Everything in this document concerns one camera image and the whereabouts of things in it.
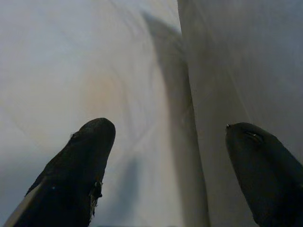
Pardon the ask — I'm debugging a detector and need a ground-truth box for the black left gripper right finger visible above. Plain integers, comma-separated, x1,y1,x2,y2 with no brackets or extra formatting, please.
225,122,303,227

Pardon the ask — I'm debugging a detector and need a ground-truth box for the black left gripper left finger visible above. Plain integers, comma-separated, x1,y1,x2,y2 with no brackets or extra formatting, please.
4,117,116,227

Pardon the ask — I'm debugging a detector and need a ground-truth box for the white quilted mattress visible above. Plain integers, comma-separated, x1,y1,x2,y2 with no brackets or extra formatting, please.
0,0,197,227

